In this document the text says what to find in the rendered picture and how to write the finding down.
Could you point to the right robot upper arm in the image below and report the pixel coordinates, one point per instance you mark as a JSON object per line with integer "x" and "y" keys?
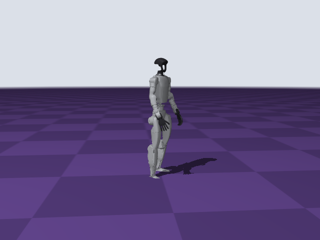
{"x": 153, "y": 85}

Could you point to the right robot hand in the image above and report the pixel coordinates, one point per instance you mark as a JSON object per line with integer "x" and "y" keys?
{"x": 162, "y": 122}

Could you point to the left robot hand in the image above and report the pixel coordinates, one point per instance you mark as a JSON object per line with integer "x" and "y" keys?
{"x": 179, "y": 117}

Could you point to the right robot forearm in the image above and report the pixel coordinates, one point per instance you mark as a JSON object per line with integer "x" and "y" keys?
{"x": 154, "y": 105}

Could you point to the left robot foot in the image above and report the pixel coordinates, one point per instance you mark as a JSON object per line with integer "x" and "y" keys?
{"x": 163, "y": 170}

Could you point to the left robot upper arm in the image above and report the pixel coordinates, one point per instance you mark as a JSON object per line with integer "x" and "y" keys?
{"x": 170, "y": 95}

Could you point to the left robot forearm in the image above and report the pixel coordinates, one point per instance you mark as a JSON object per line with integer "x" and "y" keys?
{"x": 173, "y": 104}

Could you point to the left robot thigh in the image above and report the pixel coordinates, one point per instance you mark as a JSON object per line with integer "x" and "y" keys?
{"x": 166, "y": 132}

